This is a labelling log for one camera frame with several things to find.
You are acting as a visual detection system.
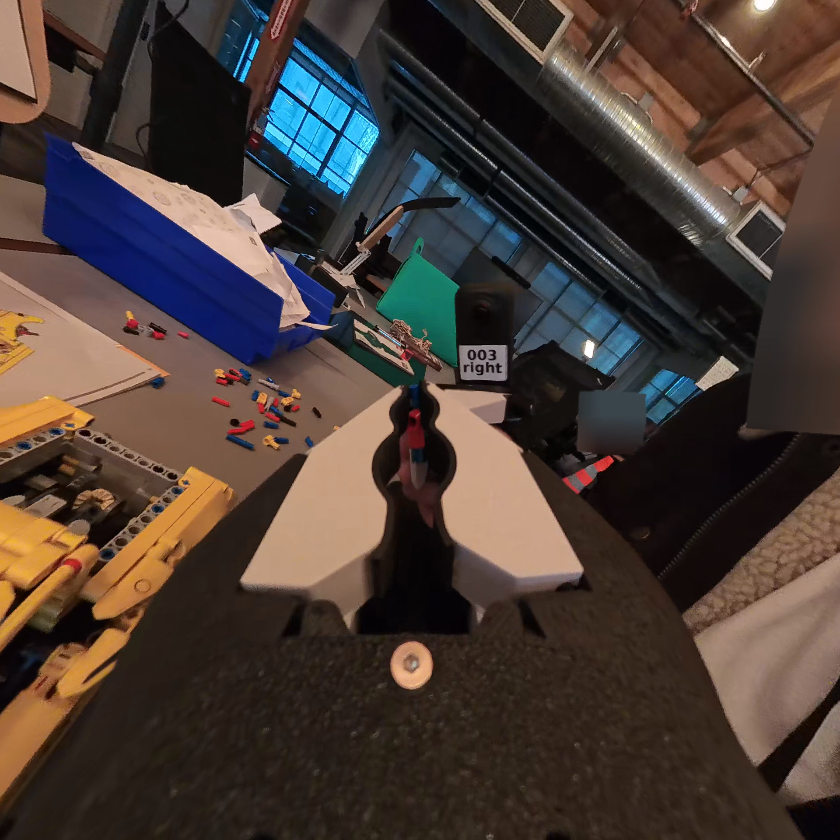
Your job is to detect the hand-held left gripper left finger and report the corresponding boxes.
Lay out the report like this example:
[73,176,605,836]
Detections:
[240,385,403,618]

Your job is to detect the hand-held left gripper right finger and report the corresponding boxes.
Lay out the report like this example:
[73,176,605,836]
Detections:
[424,381,585,621]

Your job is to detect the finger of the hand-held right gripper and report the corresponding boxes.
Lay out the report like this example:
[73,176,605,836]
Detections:
[453,390,511,426]

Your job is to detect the pile of small coloured pins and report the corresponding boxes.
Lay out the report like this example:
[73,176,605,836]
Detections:
[121,310,343,455]

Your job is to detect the wooden metal jointed arm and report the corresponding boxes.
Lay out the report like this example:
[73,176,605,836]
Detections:
[336,196,462,291]

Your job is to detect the person's right hand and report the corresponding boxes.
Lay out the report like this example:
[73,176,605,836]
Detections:
[397,433,439,530]

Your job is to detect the green plastic board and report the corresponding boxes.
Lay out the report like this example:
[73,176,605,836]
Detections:
[374,238,461,343]

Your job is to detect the small tan toy model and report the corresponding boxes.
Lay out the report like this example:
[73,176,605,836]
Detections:
[353,317,444,376]

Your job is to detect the tall paned window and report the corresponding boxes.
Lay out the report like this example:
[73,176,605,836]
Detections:
[377,150,698,422]

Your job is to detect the orange striped cone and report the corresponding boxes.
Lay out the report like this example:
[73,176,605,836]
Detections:
[562,453,618,494]

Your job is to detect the white paper note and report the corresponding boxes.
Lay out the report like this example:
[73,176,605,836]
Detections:
[695,355,740,392]

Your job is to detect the large paned window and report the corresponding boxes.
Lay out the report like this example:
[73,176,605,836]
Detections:
[220,0,382,198]

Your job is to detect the yellow toy car model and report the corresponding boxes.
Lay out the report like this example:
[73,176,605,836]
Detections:
[0,395,236,818]

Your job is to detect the white air vent grille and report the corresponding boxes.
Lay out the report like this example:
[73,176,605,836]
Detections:
[472,0,576,64]
[724,199,788,280]

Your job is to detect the blue plastic bin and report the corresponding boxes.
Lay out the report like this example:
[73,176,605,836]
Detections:
[41,133,337,366]

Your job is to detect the crumpled white printed bags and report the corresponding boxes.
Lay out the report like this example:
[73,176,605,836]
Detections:
[72,143,333,330]

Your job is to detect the open instruction booklet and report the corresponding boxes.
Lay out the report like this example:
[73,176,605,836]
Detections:
[0,272,170,409]

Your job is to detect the black panel screen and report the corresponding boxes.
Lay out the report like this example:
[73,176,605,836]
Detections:
[149,3,252,208]

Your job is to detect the white printed instruction sheet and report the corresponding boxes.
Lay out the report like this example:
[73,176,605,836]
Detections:
[0,0,38,101]

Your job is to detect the silver ventilation duct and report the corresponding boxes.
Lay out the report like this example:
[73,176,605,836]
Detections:
[537,41,747,248]

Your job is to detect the black lanyard strap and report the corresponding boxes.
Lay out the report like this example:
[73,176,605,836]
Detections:
[755,692,840,791]

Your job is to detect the black metal post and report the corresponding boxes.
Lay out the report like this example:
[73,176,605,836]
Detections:
[80,0,149,153]

